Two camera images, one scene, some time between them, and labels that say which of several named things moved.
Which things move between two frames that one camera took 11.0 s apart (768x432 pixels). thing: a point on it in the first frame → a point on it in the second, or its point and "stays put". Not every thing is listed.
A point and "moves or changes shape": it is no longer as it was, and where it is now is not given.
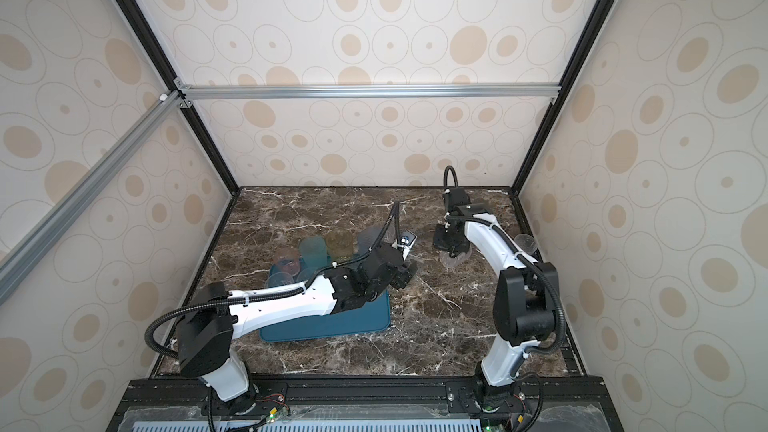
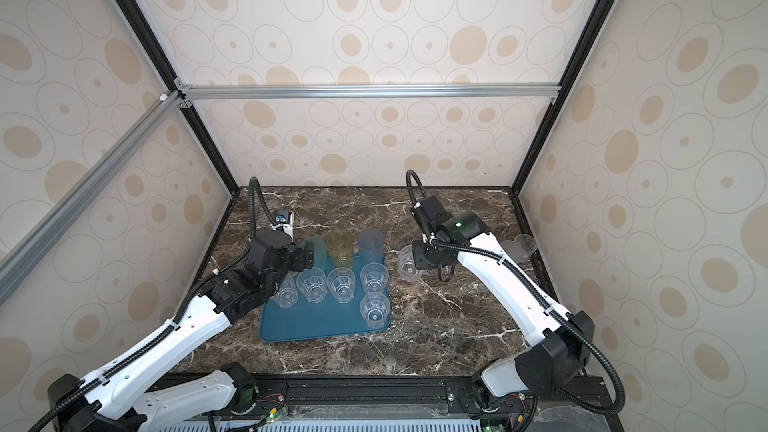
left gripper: x=405 y=276 → x=303 y=259
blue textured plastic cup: x=367 y=236 stays put
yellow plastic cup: x=339 y=243 stays put
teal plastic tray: x=367 y=316 stays put
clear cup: x=525 y=242 stays put
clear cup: x=451 y=262 moves or changes shape
